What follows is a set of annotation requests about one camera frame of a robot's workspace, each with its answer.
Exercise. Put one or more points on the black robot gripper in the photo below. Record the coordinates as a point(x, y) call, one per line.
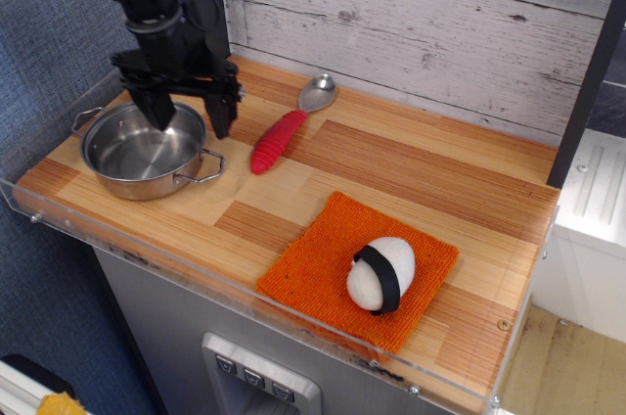
point(175, 58)

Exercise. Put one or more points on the silver steel pot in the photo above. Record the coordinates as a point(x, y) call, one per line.
point(135, 161)

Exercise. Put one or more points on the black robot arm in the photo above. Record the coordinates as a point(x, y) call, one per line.
point(149, 12)

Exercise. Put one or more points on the orange knitted rag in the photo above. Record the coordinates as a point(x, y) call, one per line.
point(310, 275)

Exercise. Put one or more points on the clear acrylic table guard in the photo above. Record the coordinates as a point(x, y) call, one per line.
point(448, 125)

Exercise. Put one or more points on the grey toy fridge cabinet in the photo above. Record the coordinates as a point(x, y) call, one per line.
point(168, 315)

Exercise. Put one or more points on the white plush sushi black band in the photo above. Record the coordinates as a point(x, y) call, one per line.
point(381, 274)

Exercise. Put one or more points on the silver dispenser button panel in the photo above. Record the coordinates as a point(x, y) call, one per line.
point(245, 382)

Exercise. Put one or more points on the yellow black object bottom left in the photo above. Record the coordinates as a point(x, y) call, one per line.
point(29, 388)

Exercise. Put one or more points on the white side counter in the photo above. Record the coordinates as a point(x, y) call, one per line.
point(580, 275)

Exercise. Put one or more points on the red handled metal spoon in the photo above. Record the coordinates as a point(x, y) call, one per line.
point(317, 94)

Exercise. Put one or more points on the black right upright post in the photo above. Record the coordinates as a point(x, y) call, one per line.
point(589, 89)

